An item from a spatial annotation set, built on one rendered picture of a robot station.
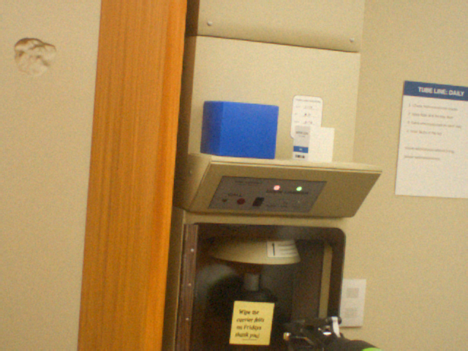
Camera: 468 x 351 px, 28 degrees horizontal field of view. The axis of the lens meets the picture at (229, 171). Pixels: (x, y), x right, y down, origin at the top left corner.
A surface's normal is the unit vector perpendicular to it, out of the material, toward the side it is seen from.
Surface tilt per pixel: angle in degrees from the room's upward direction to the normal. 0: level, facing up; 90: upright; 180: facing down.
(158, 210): 90
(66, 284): 90
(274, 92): 90
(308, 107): 90
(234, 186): 135
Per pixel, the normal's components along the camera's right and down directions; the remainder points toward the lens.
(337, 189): 0.20, 0.76
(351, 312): 0.36, 0.07
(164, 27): -0.93, -0.05
